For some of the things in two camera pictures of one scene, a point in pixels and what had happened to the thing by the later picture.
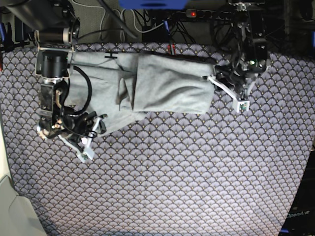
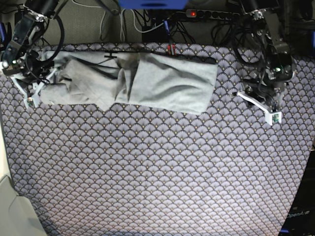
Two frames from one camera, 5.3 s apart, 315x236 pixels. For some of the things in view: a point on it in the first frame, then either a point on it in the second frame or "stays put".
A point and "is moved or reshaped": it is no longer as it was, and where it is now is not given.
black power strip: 212,14 stays put
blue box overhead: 153,4 stays put
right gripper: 236,77 → 264,93
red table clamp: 173,47 stays put
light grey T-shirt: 122,86 is moved or reshaped
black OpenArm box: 300,221 stays put
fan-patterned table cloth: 224,172 stays put
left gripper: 77,129 → 29,73
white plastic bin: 18,216 stays put
